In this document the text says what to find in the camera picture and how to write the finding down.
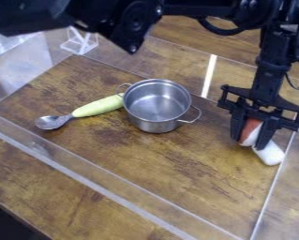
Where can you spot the clear acrylic stand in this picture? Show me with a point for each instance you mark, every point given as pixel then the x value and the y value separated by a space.
pixel 79 43

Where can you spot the clear acrylic enclosure panel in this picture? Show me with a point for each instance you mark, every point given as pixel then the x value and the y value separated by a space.
pixel 146 204

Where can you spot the spoon with yellow-green handle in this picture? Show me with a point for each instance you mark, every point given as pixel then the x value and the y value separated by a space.
pixel 101 106

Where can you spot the red and white plush mushroom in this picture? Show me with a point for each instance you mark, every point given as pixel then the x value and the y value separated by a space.
pixel 272 154

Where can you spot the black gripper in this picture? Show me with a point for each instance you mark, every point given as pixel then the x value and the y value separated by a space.
pixel 277 114

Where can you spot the silver metal pot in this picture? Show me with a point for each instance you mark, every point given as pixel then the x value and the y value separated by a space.
pixel 158 105

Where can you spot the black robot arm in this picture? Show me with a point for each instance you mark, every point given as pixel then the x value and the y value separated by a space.
pixel 125 20

